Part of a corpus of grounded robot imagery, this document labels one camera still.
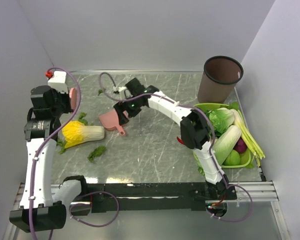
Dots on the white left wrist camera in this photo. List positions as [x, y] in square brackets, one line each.
[58, 82]

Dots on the red chili pepper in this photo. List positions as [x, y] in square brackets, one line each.
[180, 141]

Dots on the brown plastic trash bin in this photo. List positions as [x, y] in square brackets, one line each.
[220, 76]

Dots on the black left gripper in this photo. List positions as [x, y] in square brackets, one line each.
[65, 96]

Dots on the yellow white napa cabbage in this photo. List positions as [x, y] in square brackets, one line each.
[76, 133]

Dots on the purple onion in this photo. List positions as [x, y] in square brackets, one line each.
[240, 146]

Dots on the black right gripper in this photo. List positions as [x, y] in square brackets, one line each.
[122, 105]

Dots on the white green cabbage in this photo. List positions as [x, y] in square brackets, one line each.
[221, 119]

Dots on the green lettuce leaf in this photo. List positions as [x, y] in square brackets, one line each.
[200, 168]

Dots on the green plastic vegetable basket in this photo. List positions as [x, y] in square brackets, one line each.
[246, 157]

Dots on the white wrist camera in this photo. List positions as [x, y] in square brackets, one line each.
[58, 82]
[119, 90]

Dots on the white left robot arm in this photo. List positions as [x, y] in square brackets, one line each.
[39, 208]

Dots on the pink plastic dustpan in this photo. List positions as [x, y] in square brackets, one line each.
[110, 122]

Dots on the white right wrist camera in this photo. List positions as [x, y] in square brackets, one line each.
[119, 90]

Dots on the pink hand brush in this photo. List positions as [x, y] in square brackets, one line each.
[73, 95]

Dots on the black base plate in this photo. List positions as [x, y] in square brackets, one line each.
[102, 202]

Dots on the aluminium frame rail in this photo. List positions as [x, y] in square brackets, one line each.
[258, 191]

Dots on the yellow green leek stalks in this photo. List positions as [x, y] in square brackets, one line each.
[248, 139]

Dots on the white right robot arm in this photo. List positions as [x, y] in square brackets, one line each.
[193, 123]

